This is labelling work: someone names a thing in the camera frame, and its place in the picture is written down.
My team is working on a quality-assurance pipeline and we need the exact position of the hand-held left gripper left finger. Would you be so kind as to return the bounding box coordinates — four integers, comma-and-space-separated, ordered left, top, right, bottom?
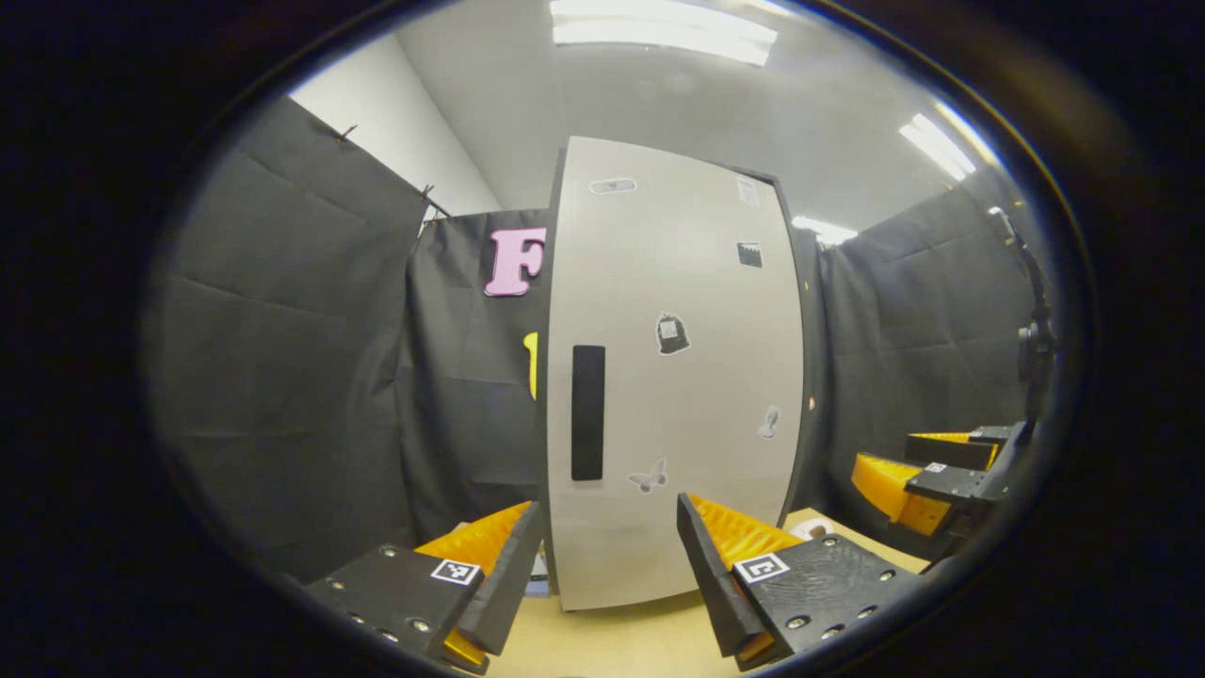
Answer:
304, 500, 547, 676

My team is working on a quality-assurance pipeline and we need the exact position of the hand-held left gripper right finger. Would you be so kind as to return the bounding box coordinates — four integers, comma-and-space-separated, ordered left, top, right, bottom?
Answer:
676, 492, 930, 672

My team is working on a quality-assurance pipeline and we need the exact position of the black cabinet door handle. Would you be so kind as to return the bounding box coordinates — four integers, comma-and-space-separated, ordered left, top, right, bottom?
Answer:
571, 345, 606, 482

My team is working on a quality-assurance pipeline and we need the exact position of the grey cabinet door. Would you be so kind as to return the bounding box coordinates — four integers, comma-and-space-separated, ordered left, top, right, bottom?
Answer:
546, 137, 806, 611

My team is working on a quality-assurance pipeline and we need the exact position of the ceiling light panel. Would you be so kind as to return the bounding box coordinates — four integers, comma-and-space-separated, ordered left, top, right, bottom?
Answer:
549, 0, 779, 67
899, 113, 980, 182
793, 217, 860, 248

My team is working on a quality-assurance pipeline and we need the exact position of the black backdrop cloth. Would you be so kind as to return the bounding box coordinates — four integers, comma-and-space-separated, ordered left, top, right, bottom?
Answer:
141, 94, 1060, 585

